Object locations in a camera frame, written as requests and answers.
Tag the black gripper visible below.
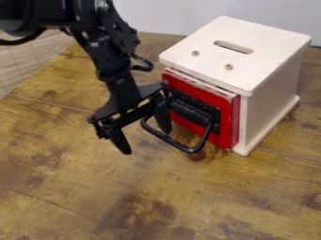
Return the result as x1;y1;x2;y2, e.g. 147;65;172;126
88;67;171;155

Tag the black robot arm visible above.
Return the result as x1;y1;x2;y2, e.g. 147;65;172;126
0;0;171;155

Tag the black metal drawer handle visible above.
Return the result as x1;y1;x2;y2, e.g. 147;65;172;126
140;99;220;154

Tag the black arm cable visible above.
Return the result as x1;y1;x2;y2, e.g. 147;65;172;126
129;53;155;73

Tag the red drawer front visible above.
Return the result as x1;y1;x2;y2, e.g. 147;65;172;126
161;67;240;150

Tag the white wooden drawer box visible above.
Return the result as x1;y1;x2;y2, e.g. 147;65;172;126
159;16;311;156

